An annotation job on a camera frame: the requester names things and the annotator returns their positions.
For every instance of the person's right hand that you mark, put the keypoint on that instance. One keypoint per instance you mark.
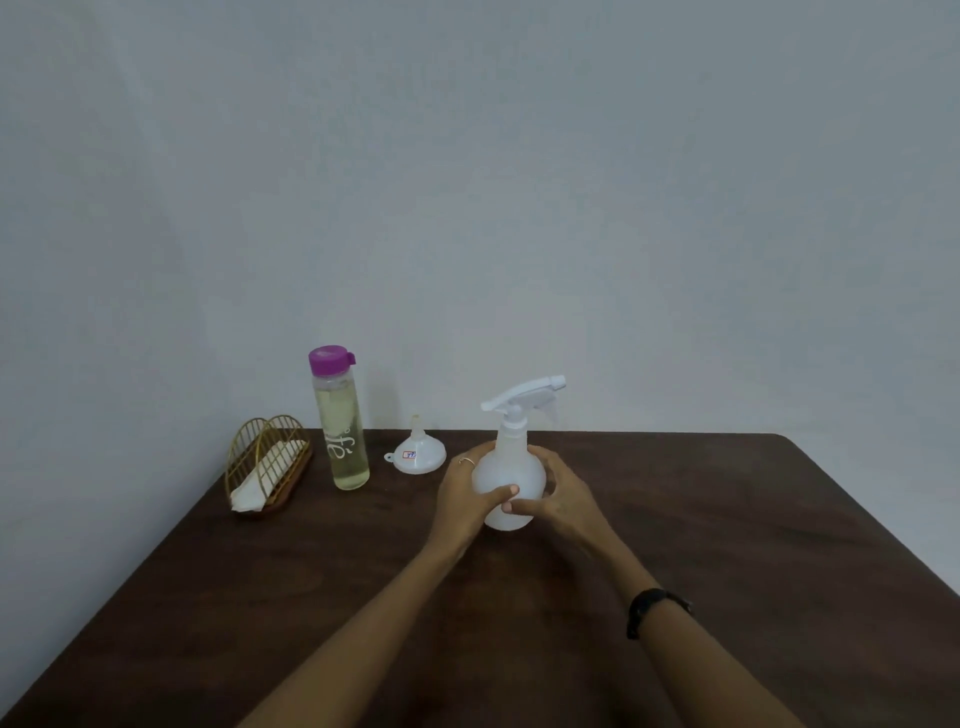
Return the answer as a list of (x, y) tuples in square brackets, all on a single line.
[(566, 504)]

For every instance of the person's right forearm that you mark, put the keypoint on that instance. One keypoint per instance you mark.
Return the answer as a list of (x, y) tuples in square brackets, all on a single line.
[(686, 646)]

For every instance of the person's right thumb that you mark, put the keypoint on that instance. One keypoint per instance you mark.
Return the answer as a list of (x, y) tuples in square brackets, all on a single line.
[(523, 505)]

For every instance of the black wristwatch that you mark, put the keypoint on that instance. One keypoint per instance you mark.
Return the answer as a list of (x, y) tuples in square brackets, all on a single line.
[(652, 606)]

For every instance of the person's left thumb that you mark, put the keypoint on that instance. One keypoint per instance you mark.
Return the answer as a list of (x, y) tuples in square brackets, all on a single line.
[(498, 493)]

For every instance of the white paper napkins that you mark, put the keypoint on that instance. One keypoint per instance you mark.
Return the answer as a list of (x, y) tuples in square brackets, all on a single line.
[(262, 480)]

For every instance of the person's left forearm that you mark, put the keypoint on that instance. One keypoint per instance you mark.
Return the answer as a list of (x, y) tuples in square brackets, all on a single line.
[(360, 646)]

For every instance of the white spray bottle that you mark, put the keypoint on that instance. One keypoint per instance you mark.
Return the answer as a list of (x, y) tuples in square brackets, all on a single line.
[(512, 465)]

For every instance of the white plastic funnel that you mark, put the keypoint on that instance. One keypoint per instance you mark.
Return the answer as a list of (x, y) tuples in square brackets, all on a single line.
[(416, 452)]

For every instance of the clear bottle with purple cap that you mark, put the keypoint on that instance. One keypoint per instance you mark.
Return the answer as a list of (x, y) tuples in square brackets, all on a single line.
[(340, 420)]

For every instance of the person's left hand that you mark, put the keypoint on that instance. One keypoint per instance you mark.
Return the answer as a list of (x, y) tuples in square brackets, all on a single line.
[(463, 507)]

